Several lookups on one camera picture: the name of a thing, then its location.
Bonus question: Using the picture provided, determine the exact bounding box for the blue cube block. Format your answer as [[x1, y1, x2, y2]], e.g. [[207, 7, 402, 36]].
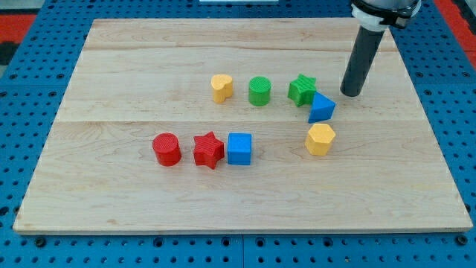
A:
[[227, 133, 252, 165]]

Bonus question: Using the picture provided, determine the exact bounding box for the blue triangle block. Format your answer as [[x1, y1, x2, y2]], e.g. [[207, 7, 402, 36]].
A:
[[308, 92, 335, 124]]

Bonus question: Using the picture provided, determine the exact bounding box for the red star block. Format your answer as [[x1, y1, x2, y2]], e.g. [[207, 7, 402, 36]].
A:
[[193, 132, 225, 170]]

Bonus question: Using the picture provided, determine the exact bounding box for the green cylinder block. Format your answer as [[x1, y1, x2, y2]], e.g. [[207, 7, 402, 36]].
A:
[[248, 76, 271, 106]]

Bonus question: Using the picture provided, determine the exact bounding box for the yellow heart block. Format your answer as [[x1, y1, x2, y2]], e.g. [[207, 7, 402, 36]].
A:
[[210, 74, 234, 103]]

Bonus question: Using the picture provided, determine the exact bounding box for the wooden board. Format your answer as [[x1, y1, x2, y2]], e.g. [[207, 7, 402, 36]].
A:
[[13, 18, 473, 235]]

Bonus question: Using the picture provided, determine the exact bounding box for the red cylinder block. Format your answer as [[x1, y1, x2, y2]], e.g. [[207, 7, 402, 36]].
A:
[[152, 133, 181, 167]]

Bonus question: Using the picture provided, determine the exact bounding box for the green star block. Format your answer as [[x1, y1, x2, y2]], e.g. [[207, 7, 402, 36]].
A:
[[287, 74, 317, 107]]

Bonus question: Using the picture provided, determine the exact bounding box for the yellow hexagon block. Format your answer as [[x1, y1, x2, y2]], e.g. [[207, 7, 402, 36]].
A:
[[304, 124, 336, 156]]

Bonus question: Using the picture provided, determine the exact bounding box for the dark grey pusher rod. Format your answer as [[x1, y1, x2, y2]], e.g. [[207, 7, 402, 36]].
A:
[[340, 26, 384, 97]]

